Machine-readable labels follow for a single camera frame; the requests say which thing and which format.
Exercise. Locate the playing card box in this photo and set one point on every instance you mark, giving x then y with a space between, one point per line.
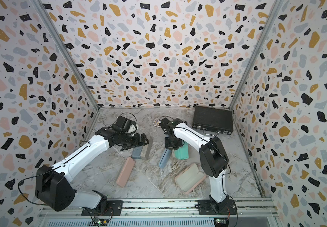
156 123

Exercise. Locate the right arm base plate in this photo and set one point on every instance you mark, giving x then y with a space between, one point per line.
211 207

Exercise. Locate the pink closed glasses case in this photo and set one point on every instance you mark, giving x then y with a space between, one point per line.
125 172

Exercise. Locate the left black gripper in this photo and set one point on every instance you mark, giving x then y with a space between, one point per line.
137 142

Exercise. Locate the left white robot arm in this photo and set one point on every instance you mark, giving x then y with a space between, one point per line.
53 184

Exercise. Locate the black briefcase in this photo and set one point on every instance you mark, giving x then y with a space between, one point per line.
213 119

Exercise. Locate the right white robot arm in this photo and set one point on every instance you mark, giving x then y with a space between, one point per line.
213 157

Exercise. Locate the case with purple glasses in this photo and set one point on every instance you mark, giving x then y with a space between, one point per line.
165 158

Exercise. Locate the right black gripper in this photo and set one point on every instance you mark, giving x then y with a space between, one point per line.
178 144

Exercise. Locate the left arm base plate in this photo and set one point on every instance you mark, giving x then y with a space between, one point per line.
105 208

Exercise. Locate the mint glasses case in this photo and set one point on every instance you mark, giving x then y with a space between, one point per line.
148 148

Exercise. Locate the pink open glasses case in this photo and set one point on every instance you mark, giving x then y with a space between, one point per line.
189 178

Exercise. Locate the grey case mint lining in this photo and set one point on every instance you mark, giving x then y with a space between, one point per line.
136 152

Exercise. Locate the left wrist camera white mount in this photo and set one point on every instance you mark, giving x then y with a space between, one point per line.
133 128

